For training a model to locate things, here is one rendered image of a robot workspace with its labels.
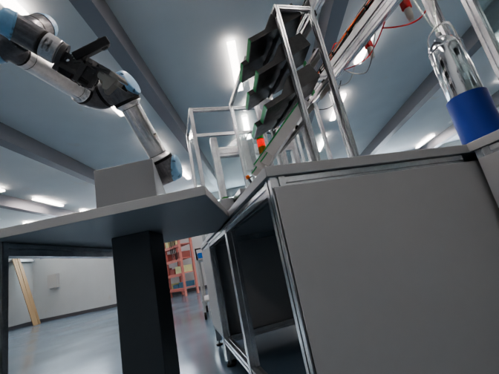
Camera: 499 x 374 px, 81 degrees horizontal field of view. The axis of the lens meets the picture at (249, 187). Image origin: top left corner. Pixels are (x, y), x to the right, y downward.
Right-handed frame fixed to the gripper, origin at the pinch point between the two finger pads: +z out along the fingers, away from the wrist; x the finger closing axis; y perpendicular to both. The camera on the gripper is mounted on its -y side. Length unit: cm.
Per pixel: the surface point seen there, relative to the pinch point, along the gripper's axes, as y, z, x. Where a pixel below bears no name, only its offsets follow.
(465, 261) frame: 2, 100, 58
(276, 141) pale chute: -10, 53, 7
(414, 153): -22, 81, 43
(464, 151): -33, 98, 45
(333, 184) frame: 0, 58, 42
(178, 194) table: 22.7, 25.1, 23.9
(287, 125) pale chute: -18, 55, 5
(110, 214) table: 36.7, 12.2, 17.1
